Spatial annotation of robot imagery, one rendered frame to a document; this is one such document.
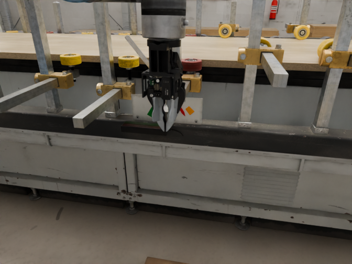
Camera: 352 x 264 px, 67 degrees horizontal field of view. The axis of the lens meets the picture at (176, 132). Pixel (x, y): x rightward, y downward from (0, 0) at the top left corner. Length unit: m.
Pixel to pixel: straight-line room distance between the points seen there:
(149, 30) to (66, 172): 1.25
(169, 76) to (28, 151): 1.31
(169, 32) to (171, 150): 0.62
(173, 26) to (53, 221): 1.38
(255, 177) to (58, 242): 1.04
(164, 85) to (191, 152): 0.55
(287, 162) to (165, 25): 0.73
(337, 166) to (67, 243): 1.27
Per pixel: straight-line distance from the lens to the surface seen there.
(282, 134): 0.98
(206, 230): 1.53
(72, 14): 9.75
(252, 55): 0.90
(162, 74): 0.55
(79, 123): 0.77
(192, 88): 0.93
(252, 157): 1.06
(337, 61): 0.95
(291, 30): 2.01
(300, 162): 1.10
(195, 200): 1.45
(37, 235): 1.67
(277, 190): 1.44
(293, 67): 1.10
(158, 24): 0.55
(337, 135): 1.03
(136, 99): 0.99
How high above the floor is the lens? 1.10
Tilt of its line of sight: 26 degrees down
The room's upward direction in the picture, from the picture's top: straight up
